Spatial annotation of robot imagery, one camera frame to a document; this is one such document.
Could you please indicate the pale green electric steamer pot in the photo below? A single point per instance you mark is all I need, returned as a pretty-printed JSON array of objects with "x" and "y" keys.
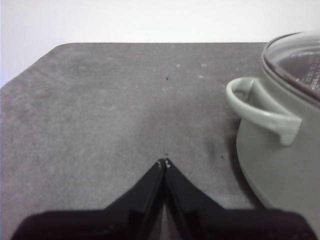
[{"x": 275, "y": 162}]

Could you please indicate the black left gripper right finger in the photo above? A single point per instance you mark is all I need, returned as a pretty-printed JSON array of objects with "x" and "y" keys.
[{"x": 225, "y": 225}]

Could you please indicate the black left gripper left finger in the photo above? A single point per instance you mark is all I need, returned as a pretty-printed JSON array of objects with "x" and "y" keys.
[{"x": 112, "y": 225}]

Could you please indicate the glass lid with green knob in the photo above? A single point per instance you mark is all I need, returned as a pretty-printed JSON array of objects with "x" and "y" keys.
[{"x": 287, "y": 50}]

